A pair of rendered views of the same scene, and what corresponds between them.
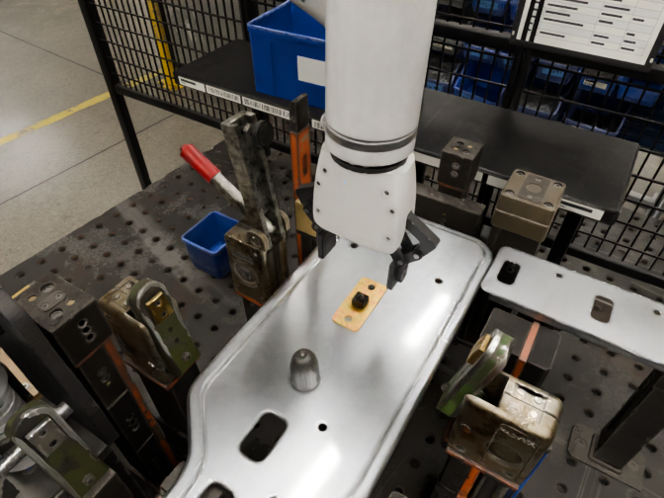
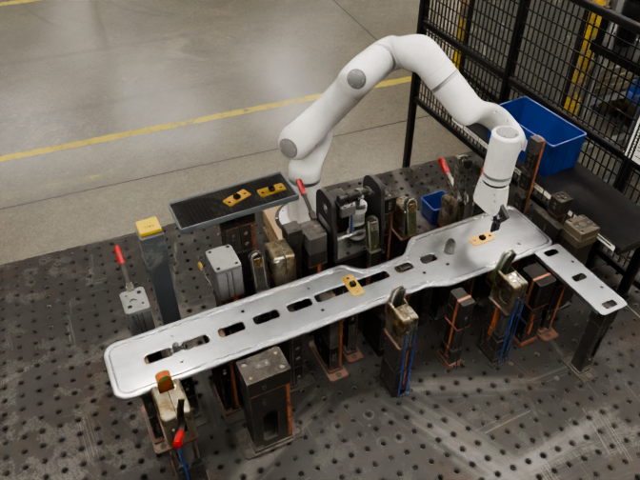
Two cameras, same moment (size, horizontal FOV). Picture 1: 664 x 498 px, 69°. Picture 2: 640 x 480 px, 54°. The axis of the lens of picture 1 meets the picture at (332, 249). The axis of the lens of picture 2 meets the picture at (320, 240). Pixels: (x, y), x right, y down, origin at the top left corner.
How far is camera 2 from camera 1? 1.46 m
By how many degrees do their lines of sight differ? 24
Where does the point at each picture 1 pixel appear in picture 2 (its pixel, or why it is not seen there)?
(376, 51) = (496, 155)
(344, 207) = (482, 196)
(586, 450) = (570, 360)
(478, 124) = (590, 190)
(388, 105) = (498, 169)
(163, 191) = (419, 170)
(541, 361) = (540, 283)
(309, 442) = (441, 265)
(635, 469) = (589, 376)
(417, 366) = (490, 263)
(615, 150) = not seen: outside the picture
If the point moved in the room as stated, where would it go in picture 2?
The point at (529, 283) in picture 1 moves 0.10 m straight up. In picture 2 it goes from (556, 258) to (565, 233)
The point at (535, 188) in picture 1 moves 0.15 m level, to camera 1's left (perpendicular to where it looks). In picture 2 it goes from (583, 224) to (535, 208)
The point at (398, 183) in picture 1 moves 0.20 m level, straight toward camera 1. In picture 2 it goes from (498, 192) to (460, 226)
